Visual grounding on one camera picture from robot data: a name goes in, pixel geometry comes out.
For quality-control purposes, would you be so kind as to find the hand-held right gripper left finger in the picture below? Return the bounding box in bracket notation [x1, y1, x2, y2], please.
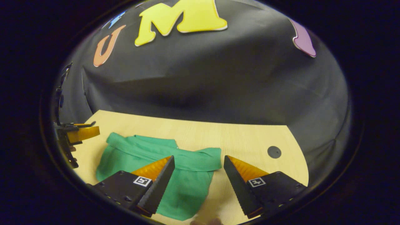
[89, 155, 176, 218]

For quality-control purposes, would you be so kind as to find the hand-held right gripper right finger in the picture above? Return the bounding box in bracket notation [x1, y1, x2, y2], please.
[223, 155, 308, 219]

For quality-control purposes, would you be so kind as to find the green T-shirt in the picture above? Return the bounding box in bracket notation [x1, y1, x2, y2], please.
[96, 132, 222, 221]

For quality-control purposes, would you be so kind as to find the black backdrop cloth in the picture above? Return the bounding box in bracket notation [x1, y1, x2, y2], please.
[52, 0, 350, 188]

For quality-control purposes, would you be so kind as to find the black table cable grommet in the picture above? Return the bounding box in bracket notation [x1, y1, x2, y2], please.
[267, 146, 282, 159]

